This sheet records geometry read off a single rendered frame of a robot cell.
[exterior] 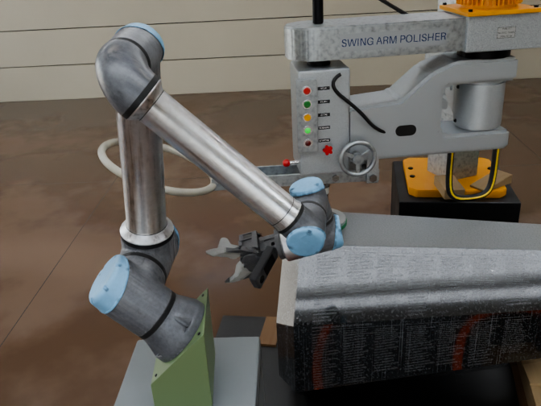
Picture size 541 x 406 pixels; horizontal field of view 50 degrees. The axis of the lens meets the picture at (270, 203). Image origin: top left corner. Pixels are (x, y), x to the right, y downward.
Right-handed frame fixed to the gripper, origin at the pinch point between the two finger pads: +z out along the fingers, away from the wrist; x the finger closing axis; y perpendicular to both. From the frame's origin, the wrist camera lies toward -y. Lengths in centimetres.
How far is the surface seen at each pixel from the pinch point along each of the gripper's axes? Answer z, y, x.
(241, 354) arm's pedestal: 3.4, -10.1, -30.7
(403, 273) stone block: -52, 35, -77
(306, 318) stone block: -10, 25, -76
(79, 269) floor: 155, 153, -151
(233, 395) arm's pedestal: 4.2, -25.8, -23.8
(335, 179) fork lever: -35, 68, -48
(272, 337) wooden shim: 23, 64, -149
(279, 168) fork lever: -14, 79, -44
